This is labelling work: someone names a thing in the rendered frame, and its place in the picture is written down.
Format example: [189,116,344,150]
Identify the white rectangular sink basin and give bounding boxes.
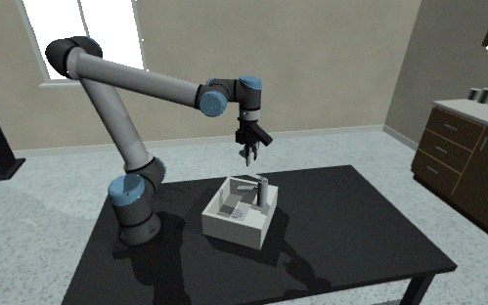
[201,176,278,250]

